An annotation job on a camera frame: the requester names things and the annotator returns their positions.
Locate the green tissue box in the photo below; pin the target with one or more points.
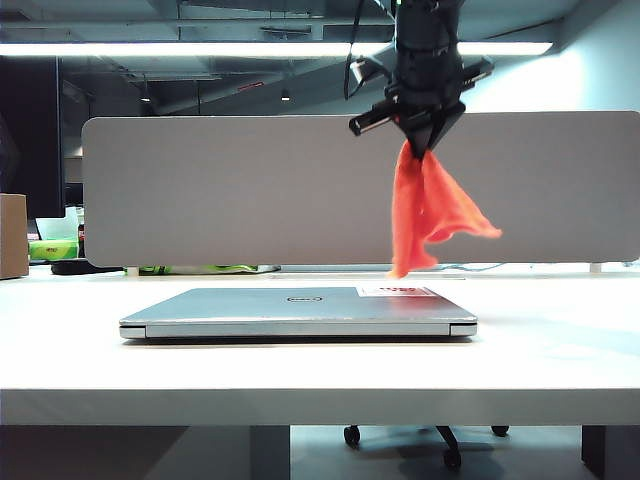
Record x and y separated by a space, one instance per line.
52 249

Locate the dark tall panel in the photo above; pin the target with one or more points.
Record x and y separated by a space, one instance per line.
30 140

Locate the grey table leg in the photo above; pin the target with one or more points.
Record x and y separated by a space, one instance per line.
270 452

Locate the red labelled dark bottle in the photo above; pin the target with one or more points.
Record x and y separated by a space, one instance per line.
81 242

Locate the black office chair base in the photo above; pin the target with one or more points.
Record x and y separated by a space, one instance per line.
449 440

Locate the white divider bracket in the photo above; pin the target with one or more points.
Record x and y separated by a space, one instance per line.
132 272
596 268

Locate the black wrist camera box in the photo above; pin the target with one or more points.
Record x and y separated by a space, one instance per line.
362 69

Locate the long white ceiling light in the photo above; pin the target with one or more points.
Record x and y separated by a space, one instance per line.
200 49

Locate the orange cloth rag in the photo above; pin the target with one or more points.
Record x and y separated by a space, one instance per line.
407 210

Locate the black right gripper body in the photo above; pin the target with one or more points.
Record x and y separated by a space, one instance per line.
425 85

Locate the silver Dell laptop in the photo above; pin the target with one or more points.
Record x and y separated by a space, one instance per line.
280 312

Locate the white plastic bag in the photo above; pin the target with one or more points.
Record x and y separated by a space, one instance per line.
60 227

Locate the black flat round object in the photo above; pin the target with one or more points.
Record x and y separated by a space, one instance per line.
75 269

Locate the dark table leg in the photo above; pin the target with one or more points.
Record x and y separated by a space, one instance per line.
612 450

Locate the grey fabric desk divider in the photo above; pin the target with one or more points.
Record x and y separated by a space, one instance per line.
225 190

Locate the green plastic packaging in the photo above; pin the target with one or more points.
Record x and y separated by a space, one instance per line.
200 270

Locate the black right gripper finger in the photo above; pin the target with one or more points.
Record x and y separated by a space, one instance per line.
414 140
442 127

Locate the brown cardboard box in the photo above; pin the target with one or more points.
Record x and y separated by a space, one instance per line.
12 235

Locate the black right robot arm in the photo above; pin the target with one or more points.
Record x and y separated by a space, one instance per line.
425 22

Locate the white sticker with red print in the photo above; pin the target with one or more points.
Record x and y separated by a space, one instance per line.
400 291

